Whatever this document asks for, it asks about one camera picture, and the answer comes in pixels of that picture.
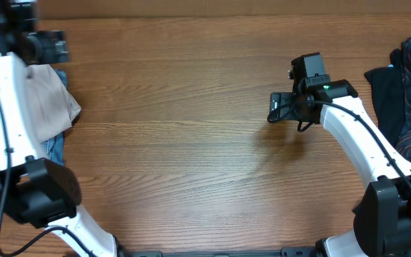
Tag beige cotton shorts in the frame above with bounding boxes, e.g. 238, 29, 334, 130
25, 65, 81, 144

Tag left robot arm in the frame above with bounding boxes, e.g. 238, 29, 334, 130
0, 0, 125, 256

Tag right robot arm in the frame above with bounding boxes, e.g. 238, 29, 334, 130
267, 53, 411, 256

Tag black patterned garment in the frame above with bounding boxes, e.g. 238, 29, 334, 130
364, 37, 411, 163

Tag folded blue denim jeans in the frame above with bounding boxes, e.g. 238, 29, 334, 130
42, 69, 68, 165

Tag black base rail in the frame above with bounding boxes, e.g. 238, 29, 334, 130
119, 246, 324, 257

